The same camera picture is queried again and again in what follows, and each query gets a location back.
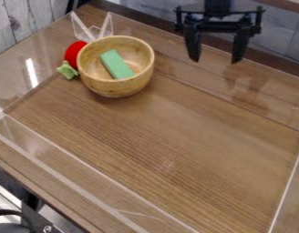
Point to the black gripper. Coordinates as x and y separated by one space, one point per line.
196 20

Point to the light wooden bowl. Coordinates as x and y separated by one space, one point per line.
138 55

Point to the green rectangular block stick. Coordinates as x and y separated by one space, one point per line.
115 65

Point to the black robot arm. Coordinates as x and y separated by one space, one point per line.
217 5

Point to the red plush strawberry toy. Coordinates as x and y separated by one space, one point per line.
69 68

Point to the black table clamp mount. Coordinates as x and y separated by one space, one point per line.
40 224

